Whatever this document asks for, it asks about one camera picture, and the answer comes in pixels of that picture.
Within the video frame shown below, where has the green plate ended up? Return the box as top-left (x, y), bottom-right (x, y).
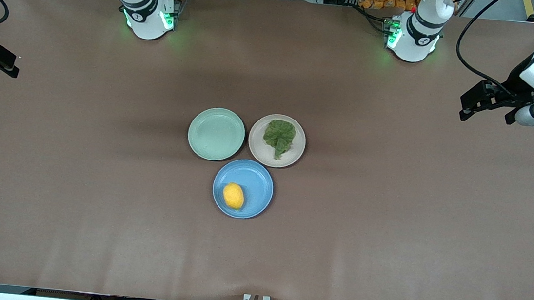
top-left (185, 105), bottom-right (248, 164)

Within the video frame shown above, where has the yellow lemon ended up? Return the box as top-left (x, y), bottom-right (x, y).
top-left (221, 182), bottom-right (247, 211)

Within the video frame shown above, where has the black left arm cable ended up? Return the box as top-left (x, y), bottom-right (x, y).
top-left (452, 0), bottom-right (524, 96)

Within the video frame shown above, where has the beige plate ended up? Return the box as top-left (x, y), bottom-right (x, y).
top-left (246, 112), bottom-right (309, 171)

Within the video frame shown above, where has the green lettuce leaf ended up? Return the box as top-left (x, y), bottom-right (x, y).
top-left (261, 118), bottom-right (297, 162)

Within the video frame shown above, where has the blue plate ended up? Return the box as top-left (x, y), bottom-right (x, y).
top-left (210, 157), bottom-right (277, 222)

